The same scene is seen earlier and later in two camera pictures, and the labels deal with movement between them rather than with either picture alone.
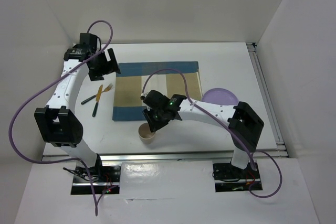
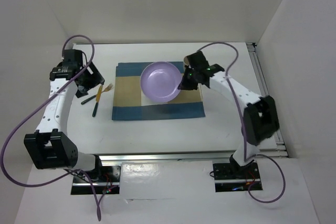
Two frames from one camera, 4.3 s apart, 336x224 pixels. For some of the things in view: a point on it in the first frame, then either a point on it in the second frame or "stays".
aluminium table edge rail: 170,156 stays
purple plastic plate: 220,96 → 159,81
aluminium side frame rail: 268,99 stays
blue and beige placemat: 127,104 stays
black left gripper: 109,66 → 95,78
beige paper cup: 146,135 → 186,60
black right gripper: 154,125 → 185,84
